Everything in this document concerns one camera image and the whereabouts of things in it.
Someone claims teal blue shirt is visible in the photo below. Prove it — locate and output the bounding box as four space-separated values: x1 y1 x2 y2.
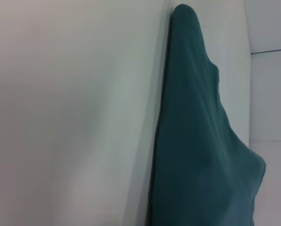
146 3 267 226

